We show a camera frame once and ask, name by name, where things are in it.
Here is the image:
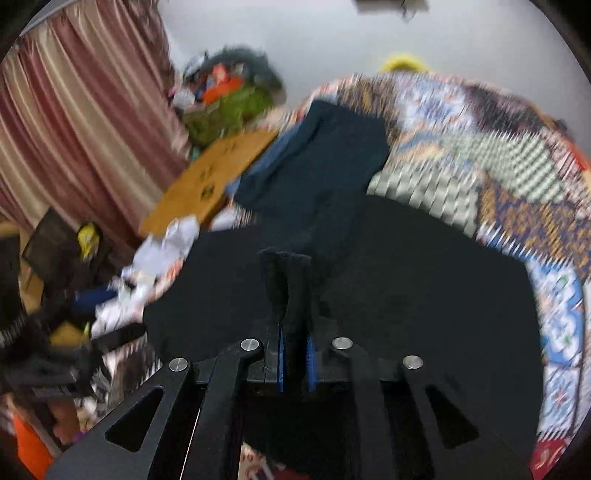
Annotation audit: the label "black pants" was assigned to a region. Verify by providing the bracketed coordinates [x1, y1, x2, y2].
[143, 192, 542, 479]

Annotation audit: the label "orange sleeve left forearm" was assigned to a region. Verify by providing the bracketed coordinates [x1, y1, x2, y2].
[13, 414, 54, 480]

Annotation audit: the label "white crumpled cloth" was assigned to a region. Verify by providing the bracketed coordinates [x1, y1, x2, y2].
[121, 215, 200, 279]

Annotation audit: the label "wooden lap desk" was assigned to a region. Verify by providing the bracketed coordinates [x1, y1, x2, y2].
[139, 129, 279, 237]

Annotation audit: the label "folded dark teal garment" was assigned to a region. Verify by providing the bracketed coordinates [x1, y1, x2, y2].
[235, 100, 390, 225]

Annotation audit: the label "blue folded garment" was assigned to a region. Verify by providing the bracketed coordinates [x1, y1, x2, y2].
[224, 122, 317, 202]

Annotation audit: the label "green fabric storage bag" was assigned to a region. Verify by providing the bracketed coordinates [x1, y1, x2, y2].
[182, 86, 273, 148]

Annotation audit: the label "orange box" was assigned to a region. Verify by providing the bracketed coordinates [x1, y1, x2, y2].
[202, 77, 243, 105]

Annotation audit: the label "patchwork patterned bedspread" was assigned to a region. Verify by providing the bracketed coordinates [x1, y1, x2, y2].
[256, 72, 590, 479]

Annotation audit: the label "pink striped curtain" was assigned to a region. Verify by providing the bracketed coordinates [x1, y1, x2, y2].
[1, 1, 189, 257]

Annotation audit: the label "yellow plush pillow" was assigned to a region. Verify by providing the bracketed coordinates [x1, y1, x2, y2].
[380, 53, 431, 73]

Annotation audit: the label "wall mounted box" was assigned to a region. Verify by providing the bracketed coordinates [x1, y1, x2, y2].
[353, 0, 430, 19]

